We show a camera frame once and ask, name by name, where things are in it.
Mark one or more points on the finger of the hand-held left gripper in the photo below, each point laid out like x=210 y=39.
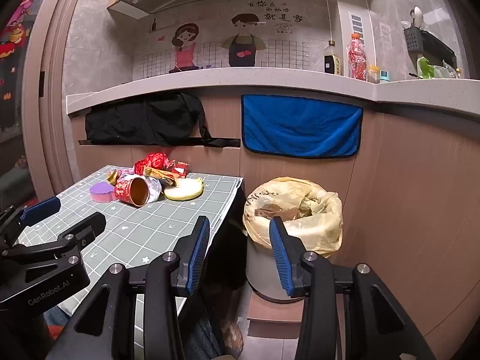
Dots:
x=41 y=210
x=88 y=228

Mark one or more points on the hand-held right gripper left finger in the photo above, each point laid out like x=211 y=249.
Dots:
x=197 y=258

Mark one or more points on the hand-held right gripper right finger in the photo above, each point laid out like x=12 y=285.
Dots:
x=281 y=258

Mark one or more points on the grey trash bin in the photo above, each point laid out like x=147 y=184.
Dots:
x=262 y=270

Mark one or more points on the red paper cup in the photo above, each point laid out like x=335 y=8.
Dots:
x=125 y=191

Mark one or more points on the yellow plastic bin bag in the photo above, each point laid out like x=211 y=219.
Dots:
x=322 y=213

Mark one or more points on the yellow round mesh pad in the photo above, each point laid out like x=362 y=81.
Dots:
x=183 y=193

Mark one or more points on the white tissue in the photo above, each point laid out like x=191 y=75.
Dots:
x=153 y=187

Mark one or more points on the wooden step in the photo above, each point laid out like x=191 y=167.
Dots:
x=273 y=311

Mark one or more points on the green grid tablecloth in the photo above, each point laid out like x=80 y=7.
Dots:
x=157 y=217

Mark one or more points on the small yellow wrapper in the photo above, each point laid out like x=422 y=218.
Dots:
x=112 y=177

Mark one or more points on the person's jeans leg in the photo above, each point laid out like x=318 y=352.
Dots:
x=204 y=333

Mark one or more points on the gold foil wrapper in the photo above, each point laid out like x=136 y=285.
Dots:
x=167 y=177

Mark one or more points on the red crumpled wrapper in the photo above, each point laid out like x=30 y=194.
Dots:
x=153 y=161
x=180 y=167

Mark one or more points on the black cloth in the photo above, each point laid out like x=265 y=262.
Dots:
x=142 y=120

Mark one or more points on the blue microfibre towel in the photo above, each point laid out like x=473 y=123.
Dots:
x=300 y=127

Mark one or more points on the glass door with red stickers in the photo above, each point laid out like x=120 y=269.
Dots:
x=15 y=45

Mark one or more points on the dark soy sauce bottle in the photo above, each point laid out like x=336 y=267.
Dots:
x=332 y=63

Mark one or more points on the small yellow jar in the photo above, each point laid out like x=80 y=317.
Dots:
x=373 y=75

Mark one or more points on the small teal and white container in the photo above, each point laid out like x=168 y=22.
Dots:
x=384 y=77

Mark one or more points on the orange capped plastic bottle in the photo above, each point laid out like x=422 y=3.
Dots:
x=356 y=56

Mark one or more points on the green plastic bag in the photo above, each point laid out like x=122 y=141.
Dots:
x=423 y=67

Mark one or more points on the white vented pipe cover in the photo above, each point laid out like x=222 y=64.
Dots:
x=356 y=22

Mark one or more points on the clear plastic bag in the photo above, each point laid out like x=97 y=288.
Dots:
x=446 y=71

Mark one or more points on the black perforated utensil rack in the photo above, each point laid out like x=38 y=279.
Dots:
x=431 y=45

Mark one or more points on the cartoon couple wall poster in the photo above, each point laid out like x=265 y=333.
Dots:
x=210 y=56

